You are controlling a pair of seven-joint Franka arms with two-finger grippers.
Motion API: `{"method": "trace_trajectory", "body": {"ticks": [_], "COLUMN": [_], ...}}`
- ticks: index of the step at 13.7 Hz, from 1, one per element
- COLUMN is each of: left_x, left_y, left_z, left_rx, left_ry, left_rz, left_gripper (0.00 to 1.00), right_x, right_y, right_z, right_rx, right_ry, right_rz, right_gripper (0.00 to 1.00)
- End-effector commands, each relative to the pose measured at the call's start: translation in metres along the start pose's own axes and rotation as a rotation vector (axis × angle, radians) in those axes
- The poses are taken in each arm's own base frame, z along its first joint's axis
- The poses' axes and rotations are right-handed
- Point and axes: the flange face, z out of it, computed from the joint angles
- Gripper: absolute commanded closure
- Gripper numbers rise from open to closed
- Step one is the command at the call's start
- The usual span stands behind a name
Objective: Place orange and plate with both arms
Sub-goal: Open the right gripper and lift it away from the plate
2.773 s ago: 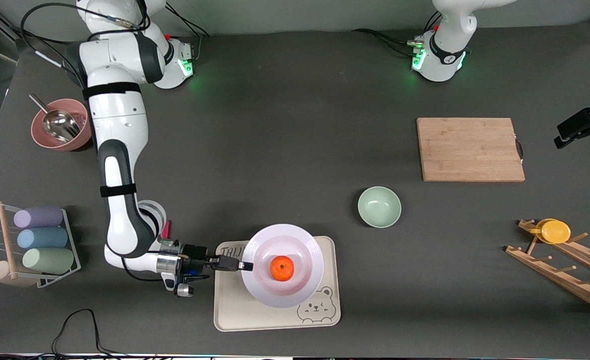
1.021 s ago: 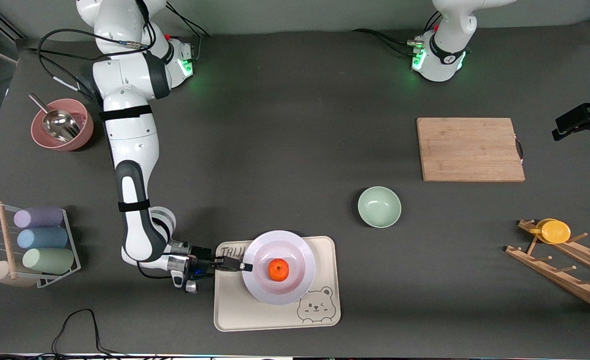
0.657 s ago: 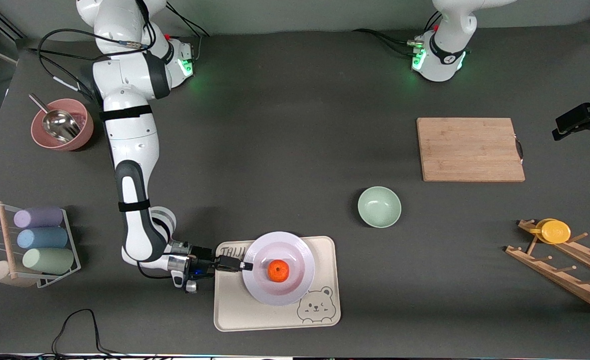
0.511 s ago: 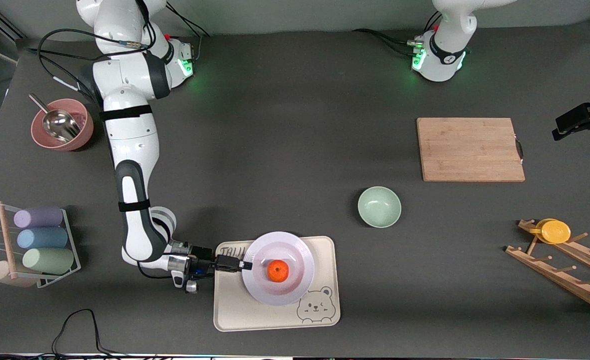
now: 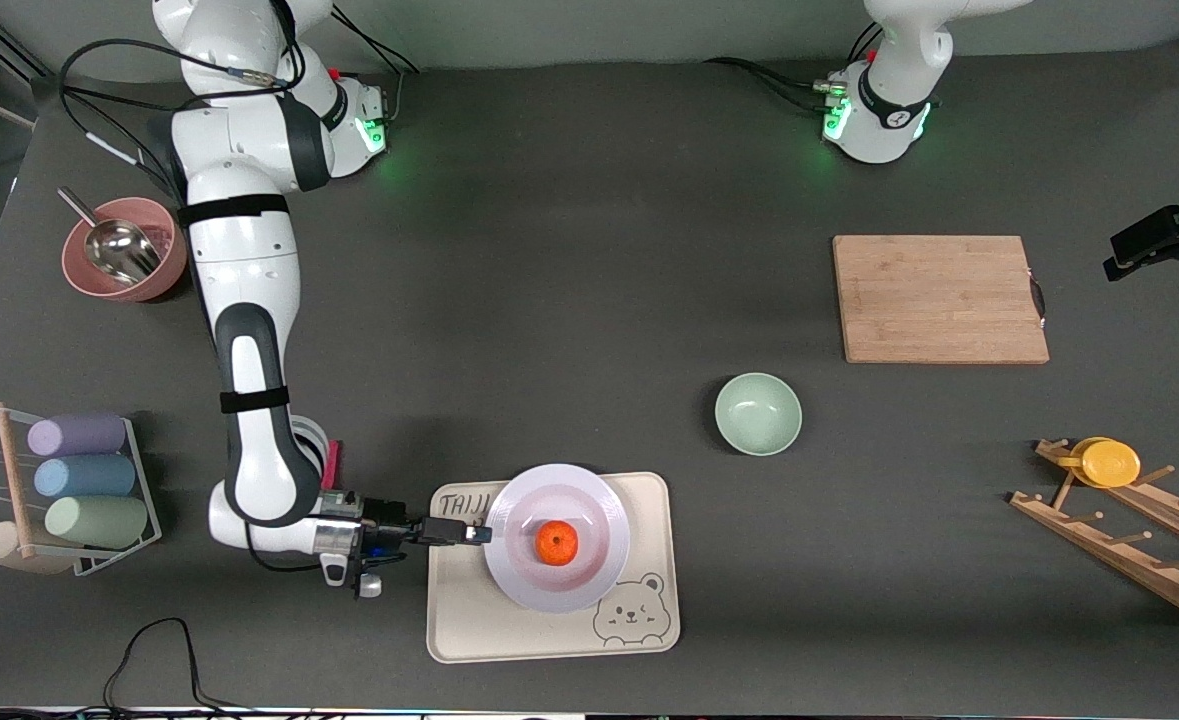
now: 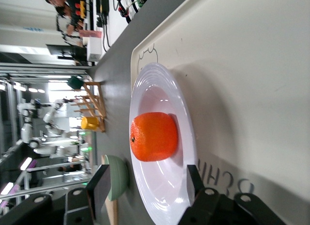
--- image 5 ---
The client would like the orange fruit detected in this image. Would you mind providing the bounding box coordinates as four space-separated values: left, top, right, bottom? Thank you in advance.
535 520 581 566

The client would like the white round plate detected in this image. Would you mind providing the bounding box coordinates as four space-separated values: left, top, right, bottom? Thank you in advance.
484 463 632 614

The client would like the beige bear print tray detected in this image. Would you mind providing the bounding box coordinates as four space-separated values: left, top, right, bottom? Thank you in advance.
427 472 682 664

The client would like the wooden cutting board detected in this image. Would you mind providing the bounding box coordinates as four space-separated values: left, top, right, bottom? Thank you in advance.
832 235 1051 365

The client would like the yellow cup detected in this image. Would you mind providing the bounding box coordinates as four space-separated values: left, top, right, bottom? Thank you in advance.
1057 437 1142 489

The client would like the wooden peg drying rack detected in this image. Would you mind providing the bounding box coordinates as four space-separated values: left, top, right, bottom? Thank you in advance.
1009 438 1179 629

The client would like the green cup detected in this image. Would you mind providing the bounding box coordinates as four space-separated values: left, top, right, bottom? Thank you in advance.
44 496 149 549

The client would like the blue cup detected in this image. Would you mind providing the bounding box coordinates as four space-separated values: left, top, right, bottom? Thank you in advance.
33 455 137 499

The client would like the purple cup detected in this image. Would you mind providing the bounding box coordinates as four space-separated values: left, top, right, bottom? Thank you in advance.
27 414 128 458

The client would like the light green bowl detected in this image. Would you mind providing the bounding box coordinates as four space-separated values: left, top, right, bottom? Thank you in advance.
714 372 804 457

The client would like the pink bowl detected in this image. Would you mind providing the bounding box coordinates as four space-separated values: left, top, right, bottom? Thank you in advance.
61 197 190 302

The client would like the beige cup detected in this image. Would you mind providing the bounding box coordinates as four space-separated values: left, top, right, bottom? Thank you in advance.
0 522 75 576

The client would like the metal scoop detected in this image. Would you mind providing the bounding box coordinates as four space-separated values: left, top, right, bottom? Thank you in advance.
57 187 162 286

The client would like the black cable loop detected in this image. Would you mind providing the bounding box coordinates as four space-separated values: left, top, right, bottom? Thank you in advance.
102 617 250 716

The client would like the white wire cup rack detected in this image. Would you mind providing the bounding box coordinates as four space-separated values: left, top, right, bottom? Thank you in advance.
0 402 164 578

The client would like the black left arm base cable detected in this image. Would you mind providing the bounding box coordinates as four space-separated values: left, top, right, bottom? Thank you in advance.
702 22 885 113

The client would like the black arm base cable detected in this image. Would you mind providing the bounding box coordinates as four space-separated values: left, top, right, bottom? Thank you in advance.
702 22 885 113
327 5 426 121

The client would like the black right arm base cable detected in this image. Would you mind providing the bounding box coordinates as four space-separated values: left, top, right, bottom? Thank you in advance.
327 5 426 121

